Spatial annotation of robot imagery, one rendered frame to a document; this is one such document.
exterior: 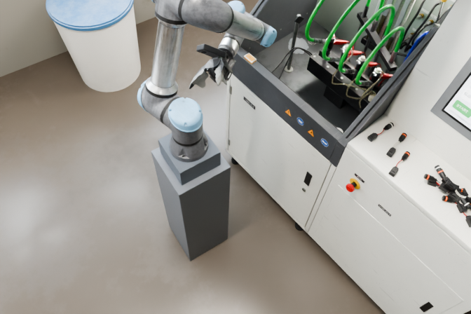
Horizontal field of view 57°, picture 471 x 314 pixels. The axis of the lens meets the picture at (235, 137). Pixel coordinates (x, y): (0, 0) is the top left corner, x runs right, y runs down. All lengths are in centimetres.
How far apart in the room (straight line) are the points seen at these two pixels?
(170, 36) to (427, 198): 103
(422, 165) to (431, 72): 34
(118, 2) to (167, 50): 134
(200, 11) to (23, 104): 211
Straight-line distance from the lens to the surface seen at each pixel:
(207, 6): 133
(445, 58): 165
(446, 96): 168
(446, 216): 167
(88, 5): 280
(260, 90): 196
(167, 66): 151
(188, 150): 163
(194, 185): 174
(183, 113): 153
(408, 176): 169
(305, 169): 205
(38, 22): 328
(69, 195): 276
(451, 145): 175
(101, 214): 265
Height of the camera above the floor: 234
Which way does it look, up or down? 56 degrees down
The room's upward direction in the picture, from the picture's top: 3 degrees clockwise
